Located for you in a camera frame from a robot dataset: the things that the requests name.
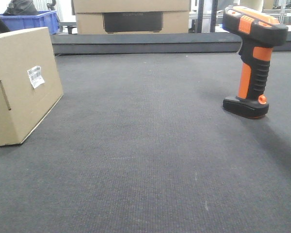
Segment small brown cardboard package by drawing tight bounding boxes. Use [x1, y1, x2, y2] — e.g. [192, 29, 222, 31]
[0, 27, 63, 146]

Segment orange black barcode scanner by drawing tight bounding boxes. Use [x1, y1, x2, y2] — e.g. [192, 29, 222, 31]
[223, 5, 288, 118]

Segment large background cardboard box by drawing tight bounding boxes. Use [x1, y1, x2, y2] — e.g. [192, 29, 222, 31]
[73, 0, 190, 34]

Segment blue background crate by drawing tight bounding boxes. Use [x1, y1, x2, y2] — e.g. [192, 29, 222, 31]
[0, 11, 59, 34]

